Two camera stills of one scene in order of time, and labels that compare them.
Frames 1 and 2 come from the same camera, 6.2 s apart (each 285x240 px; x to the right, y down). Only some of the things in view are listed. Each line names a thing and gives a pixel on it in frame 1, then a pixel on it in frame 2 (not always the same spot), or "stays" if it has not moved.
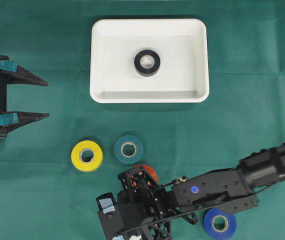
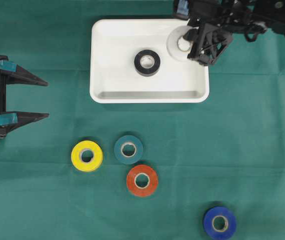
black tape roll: x=149 y=71 stays
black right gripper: x=142 y=203 -> x=208 y=41
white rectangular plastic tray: x=181 y=44 stays
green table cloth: x=41 y=181 stays
